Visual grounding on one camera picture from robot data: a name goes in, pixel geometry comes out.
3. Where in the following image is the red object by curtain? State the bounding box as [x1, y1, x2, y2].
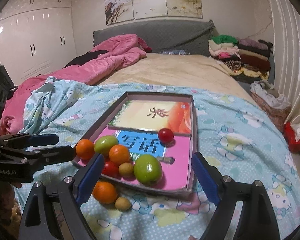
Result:
[283, 122, 300, 153]

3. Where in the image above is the pink quilt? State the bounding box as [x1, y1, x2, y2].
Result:
[0, 34, 152, 135]

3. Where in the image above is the cream satin curtain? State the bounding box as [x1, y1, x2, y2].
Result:
[269, 0, 300, 140]

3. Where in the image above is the grey headboard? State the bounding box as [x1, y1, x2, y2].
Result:
[93, 20, 215, 56]

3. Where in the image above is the white cloth in basket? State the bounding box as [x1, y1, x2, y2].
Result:
[250, 80, 291, 110]

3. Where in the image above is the small yellow-brown fruit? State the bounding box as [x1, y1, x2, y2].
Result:
[115, 197, 131, 212]
[119, 162, 134, 178]

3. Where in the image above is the blue patterned pillow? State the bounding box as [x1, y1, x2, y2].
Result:
[160, 49, 190, 55]

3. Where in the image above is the pink Chinese workbook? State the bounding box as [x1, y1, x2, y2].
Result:
[83, 127, 194, 192]

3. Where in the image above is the white wardrobe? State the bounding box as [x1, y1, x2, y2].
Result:
[0, 0, 76, 85]

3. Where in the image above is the orange tangerine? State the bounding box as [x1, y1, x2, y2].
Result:
[92, 181, 118, 204]
[109, 145, 130, 166]
[76, 139, 95, 160]

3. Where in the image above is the person's hand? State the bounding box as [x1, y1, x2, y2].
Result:
[0, 182, 21, 233]

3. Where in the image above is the red cherry tomato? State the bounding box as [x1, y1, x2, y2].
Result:
[102, 161, 119, 178]
[158, 128, 174, 144]

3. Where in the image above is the beige bed blanket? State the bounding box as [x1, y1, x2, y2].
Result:
[98, 53, 255, 104]

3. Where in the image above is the black garment on bed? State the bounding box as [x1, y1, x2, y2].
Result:
[64, 50, 108, 68]

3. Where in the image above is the orange tangerine front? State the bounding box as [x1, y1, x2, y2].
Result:
[109, 145, 130, 166]

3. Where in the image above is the yellow orange booklet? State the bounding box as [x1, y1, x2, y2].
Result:
[108, 100, 191, 134]

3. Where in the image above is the blue Hello Kitty sheet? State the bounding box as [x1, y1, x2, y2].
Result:
[21, 77, 300, 239]

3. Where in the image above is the large green jujube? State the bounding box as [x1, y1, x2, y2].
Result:
[134, 154, 162, 186]

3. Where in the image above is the pile of folded clothes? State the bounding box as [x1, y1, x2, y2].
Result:
[209, 35, 273, 84]

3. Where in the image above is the small green jujube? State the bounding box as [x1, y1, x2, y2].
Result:
[94, 135, 119, 157]

